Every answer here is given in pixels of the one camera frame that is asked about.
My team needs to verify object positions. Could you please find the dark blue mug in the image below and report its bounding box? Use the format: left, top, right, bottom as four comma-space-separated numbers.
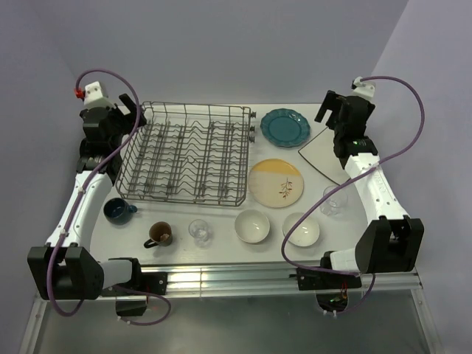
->
103, 198, 138, 226

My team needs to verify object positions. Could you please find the clear glass mug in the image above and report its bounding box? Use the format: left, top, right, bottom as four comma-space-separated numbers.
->
320, 190, 348, 216

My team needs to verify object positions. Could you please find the brown mug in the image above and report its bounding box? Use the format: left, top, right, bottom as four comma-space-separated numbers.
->
143, 221, 173, 249

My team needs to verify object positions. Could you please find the clear drinking glass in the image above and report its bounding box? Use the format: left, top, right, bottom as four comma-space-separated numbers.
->
188, 219, 213, 249

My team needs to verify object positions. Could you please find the cream bowl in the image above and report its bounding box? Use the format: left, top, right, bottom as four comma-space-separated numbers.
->
234, 209, 270, 244

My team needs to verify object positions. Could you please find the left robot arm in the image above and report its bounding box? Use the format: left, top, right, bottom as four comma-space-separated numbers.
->
27, 94, 147, 300

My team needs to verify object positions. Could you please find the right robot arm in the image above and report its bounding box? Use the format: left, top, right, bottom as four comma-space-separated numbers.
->
315, 91, 424, 288

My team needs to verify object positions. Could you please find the white square plate black rim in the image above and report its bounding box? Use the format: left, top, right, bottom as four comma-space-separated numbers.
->
298, 128, 350, 185

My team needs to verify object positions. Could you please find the teal scalloped plate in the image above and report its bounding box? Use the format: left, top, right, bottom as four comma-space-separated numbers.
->
260, 108, 310, 148

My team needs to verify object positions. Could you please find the cream yellow plate leaf motif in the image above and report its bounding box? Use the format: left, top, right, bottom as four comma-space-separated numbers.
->
248, 159, 305, 209

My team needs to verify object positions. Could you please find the white bowl right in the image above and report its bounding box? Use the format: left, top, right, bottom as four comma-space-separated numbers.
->
282, 212, 320, 247

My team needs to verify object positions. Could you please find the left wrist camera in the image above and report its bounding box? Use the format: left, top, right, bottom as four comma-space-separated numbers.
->
74, 81, 113, 109

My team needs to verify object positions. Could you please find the grey wire dish rack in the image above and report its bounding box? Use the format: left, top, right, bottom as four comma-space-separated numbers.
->
115, 101, 256, 207

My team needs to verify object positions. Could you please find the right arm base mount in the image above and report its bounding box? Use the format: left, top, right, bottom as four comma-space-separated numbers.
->
293, 268, 362, 312

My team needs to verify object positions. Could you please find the aluminium rail frame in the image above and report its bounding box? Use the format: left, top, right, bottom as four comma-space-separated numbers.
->
20, 263, 444, 353

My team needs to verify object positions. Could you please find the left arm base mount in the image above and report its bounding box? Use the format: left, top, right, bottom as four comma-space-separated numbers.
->
101, 271, 169, 322

